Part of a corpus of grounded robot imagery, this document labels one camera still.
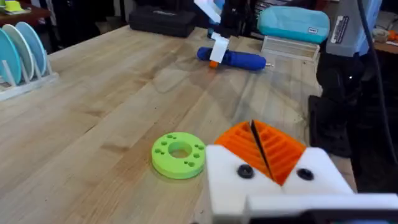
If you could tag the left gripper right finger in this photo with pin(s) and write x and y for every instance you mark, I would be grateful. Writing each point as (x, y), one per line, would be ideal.
(314, 174)

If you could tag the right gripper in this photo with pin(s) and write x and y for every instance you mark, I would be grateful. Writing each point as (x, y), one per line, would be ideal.
(234, 18)

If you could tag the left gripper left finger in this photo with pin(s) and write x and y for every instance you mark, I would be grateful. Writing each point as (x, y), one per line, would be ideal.
(227, 174)

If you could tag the blue electric screwdriver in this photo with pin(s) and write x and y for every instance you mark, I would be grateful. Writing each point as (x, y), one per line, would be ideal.
(241, 59)

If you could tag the green disc with holes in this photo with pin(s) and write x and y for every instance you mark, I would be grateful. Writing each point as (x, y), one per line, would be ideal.
(178, 155)

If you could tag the black zip case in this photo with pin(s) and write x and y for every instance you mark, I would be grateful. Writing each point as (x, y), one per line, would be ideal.
(161, 21)

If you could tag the clear plastic box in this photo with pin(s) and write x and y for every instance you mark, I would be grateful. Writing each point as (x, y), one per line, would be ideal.
(289, 48)

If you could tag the teal zip pouch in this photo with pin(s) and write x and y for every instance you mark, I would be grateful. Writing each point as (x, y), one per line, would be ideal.
(292, 25)

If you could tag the light blue plate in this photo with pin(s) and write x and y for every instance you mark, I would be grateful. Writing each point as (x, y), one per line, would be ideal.
(35, 43)

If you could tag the white plate rack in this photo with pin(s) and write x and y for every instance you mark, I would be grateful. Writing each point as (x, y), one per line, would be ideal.
(28, 82)

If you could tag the pale green plate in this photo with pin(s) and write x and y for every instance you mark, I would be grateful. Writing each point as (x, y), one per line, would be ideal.
(23, 49)

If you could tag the yellow-green box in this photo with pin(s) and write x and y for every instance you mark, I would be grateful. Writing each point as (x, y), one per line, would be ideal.
(14, 5)

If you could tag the teal plate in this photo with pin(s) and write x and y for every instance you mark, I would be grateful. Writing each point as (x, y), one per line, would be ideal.
(7, 56)

